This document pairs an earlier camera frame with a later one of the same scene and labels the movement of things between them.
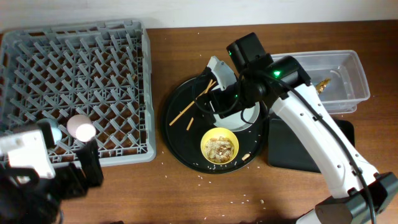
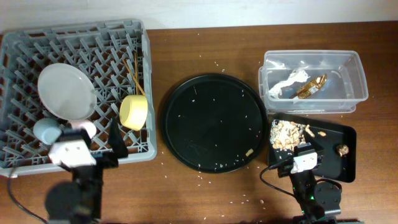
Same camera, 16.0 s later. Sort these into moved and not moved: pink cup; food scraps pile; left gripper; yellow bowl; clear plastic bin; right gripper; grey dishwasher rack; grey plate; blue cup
Moved: food scraps pile; right gripper; grey plate; left gripper; yellow bowl
Not moved: clear plastic bin; blue cup; pink cup; grey dishwasher rack
